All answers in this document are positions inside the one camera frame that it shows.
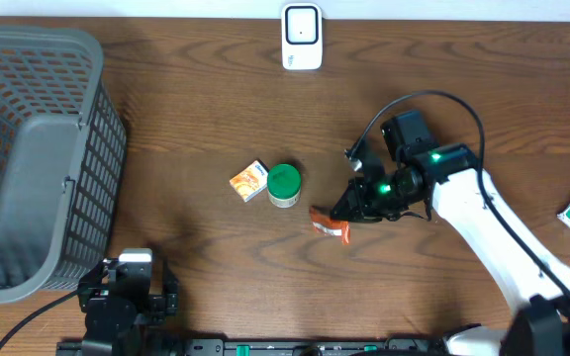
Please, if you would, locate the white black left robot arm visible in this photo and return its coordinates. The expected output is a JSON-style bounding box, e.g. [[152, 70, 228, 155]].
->
[[77, 259, 180, 356]]

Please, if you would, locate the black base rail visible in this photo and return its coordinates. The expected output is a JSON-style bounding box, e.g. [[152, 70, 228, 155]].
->
[[55, 337, 464, 356]]

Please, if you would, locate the orange chocolate bar wrapper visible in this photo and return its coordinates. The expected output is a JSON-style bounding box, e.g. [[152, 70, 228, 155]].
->
[[309, 207, 350, 245]]

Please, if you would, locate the grey plastic mesh basket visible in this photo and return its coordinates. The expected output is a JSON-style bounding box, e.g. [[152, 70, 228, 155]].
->
[[0, 26, 127, 304]]

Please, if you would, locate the green lid jar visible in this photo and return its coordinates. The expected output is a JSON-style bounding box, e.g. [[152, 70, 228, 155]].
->
[[267, 163, 302, 209]]

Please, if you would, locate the white barcode scanner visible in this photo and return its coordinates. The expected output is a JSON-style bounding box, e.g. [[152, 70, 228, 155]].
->
[[281, 3, 324, 71]]

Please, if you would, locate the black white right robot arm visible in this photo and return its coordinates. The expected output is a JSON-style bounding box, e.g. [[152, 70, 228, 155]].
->
[[331, 141, 570, 355]]

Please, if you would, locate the small orange box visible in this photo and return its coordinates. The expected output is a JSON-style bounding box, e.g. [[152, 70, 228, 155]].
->
[[229, 159, 269, 203]]

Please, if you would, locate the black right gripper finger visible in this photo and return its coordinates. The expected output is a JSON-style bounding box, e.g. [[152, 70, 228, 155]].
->
[[344, 139, 385, 186], [330, 177, 364, 223]]

